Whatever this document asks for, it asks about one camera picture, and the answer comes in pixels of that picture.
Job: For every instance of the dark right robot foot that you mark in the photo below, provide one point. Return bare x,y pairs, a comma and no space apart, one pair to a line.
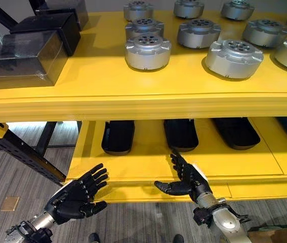
178,238

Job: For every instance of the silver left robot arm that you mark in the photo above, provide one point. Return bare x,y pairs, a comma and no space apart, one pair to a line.
29,226

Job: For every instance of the brass floor plate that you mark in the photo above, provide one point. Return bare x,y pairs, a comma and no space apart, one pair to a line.
10,203

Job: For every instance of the yellow shelf unit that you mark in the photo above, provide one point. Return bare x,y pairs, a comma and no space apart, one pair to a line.
143,106

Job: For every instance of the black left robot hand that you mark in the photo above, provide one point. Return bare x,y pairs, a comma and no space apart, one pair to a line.
72,196

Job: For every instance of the black perforated shelf upright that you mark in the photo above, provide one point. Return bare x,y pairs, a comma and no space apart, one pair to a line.
24,154

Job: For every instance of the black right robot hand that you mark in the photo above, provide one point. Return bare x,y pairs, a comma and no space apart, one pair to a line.
186,177

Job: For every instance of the brown cardboard box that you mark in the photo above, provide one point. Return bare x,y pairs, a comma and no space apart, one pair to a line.
277,234

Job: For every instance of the black box wrapped in film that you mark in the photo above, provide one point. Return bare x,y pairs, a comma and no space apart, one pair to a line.
59,27
78,10
24,59

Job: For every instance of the dark robot foot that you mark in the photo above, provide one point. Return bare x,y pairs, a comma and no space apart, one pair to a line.
178,238
93,238

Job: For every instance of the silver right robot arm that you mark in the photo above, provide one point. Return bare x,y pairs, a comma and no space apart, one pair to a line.
224,217

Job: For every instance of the dark left robot foot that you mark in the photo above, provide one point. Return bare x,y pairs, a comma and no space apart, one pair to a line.
93,238

